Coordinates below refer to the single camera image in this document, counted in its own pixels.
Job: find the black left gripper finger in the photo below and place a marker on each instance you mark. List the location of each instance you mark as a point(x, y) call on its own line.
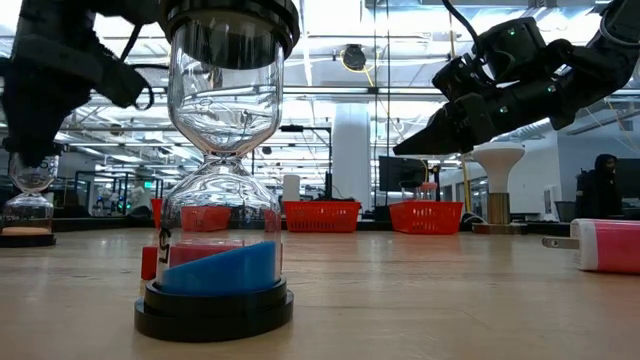
point(32, 140)

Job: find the pink capped hourglass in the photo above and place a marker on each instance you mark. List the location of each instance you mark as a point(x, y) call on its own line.
point(429, 188)

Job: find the white sand hourglass black caps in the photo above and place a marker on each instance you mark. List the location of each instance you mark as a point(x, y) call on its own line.
point(411, 186)

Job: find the orange sand hourglass black caps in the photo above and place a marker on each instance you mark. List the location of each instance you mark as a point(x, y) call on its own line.
point(27, 241)

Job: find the blue sand hourglass black caps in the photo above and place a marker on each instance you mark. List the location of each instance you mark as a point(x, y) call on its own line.
point(215, 320)

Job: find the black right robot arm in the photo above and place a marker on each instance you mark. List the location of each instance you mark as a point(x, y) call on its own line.
point(600, 65)

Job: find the dark office chair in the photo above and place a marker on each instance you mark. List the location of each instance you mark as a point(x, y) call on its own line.
point(564, 212)

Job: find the black monitor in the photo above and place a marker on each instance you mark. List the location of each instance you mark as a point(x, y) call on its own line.
point(400, 175)

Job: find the white mushroom lamp wooden base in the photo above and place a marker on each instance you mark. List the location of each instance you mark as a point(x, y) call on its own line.
point(499, 165)

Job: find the red plastic basket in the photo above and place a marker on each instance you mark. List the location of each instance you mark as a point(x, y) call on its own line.
point(320, 218)
point(425, 218)

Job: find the long ceiling light bar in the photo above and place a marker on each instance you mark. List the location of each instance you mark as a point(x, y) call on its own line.
point(325, 90)

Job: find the person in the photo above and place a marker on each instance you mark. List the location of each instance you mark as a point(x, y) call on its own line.
point(600, 190)

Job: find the white cylinder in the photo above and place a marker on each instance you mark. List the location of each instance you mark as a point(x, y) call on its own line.
point(291, 187)

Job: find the red digital timer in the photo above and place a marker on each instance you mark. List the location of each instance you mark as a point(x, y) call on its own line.
point(149, 262)

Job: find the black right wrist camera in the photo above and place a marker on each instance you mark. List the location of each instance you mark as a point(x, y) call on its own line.
point(457, 77)

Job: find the black rack frame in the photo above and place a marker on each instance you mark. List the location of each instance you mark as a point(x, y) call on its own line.
point(292, 128)

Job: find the dark wall screen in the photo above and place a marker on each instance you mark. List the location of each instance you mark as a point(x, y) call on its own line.
point(631, 177)

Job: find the pink and white wall charger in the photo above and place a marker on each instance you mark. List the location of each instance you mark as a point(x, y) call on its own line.
point(615, 247)

